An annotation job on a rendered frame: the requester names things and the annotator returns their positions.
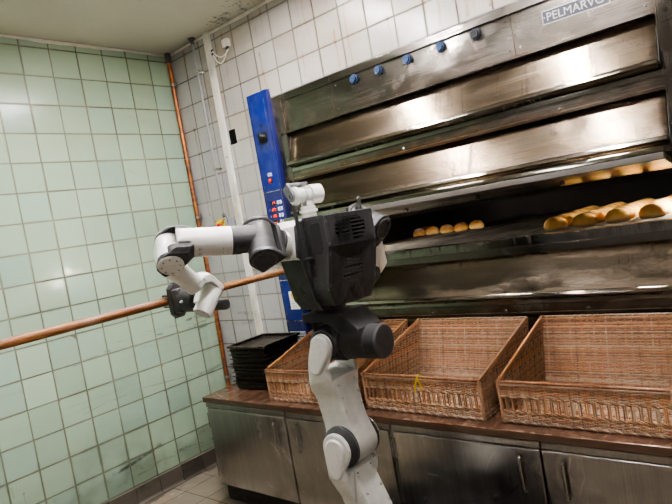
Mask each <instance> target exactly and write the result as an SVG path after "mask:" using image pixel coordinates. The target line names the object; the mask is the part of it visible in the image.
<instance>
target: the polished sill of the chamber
mask: <svg viewBox="0 0 672 504"><path fill-rule="evenodd" d="M662 231H672V218H667V219H658V220H650V221H641V222H633V223H625V224H616V225H608V226H599V227H591V228H583V229H574V230H566V231H558V232H549V233H541V234H532V235H524V236H516V237H507V238H499V239H490V240H482V241H474V242H465V243H457V244H448V245H440V246H432V247H423V248H415V249H406V250H401V251H398V252H394V253H391V254H387V255H388V261H391V260H400V259H409V258H419V257H428V256H437V255H447V254H456V253H466V252H475V251H484V250H494V249H503V248H512V247H522V246H531V245H541V244H550V243H559V242H569V241H578V240H587V239H597V238H606V237H616V236H625V235H634V234H644V233H653V232H662Z"/></svg>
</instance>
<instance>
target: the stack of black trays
mask: <svg viewBox="0 0 672 504"><path fill-rule="evenodd" d="M299 334H300V332H285V333H262V334H260V335H257V336H254V337H251V338H249V339H246V340H243V341H241V342H238V343H235V344H232V345H230V346H227V349H230V350H229V351H228V352H231V354H230V355H229V356H232V359H230V360H233V363H231V364H229V365H233V367H232V368H231V369H234V372H232V373H235V374H236V375H235V376H233V377H236V380H234V381H233V382H236V384H235V386H238V388H242V389H256V390H268V386H267V381H266V376H265V368H267V367H268V366H269V365H271V364H272V363H273V362H274V361H276V359H278V358H279V357H280V356H282V355H283V353H285V352H286V351H287V350H289V349H290V348H291V347H292V346H293V345H295V344H296V343H297V342H298V339H297V338H299V337H298V335H299Z"/></svg>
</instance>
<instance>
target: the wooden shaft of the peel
mask: <svg viewBox="0 0 672 504"><path fill-rule="evenodd" d="M281 275H285V273H284V270H283V268H281V269H277V270H273V271H269V272H265V273H261V274H257V275H253V276H249V277H245V278H241V279H237V280H233V281H230V282H226V283H222V284H223V286H224V289H223V291H225V290H228V289H232V288H236V287H240V286H243V285H247V284H251V283H255V282H258V281H262V280H266V279H270V278H273V277H277V276H281ZM168 305H169V303H168V298H162V299H158V300H154V301H150V302H146V303H143V304H139V305H135V306H131V307H127V308H123V309H119V310H115V311H111V312H107V313H103V314H99V315H95V316H91V317H87V318H83V319H79V320H75V321H71V322H67V323H63V324H60V325H56V326H52V327H48V328H44V329H40V330H36V331H32V332H28V333H24V334H20V335H16V336H12V337H8V338H4V339H0V350H3V349H7V348H11V347H15V346H18V345H22V344H26V343H30V342H33V341H37V340H41V339H45V338H48V337H52V336H56V335H60V334H63V333H67V332H71V331H75V330H78V329H82V328H86V327H90V326H93V325H97V324H101V323H105V322H108V321H112V320H116V319H120V318H123V317H127V316H131V315H135V314H138V313H142V312H146V311H150V310H153V309H157V308H161V307H165V306H168Z"/></svg>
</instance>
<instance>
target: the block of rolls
mask: <svg viewBox="0 0 672 504"><path fill-rule="evenodd" d="M671 212H672V195H670V196H668V197H665V198H663V199H660V200H655V199H653V198H649V197H647V198H643V199H641V200H638V201H635V202H633V203H630V204H627V203H625V202H615V203H612V204H609V205H606V206H604V207H599V206H594V205H592V206H588V207H584V208H582V209H577V210H575V211H571V212H569V213H564V214H561V215H558V216H556V217H551V218H549V219H547V220H546V221H545V223H544V229H545V230H557V229H563V228H567V226H572V225H573V226H574V227H583V226H590V225H595V224H597V223H599V222H603V221H604V220H605V221H606V222H607V223H615V222H623V221H629V220H630V219H632V218H635V217H636V216H639V217H640V218H641V219H646V218H655V217H662V216H665V215H666V214H670V213H671Z"/></svg>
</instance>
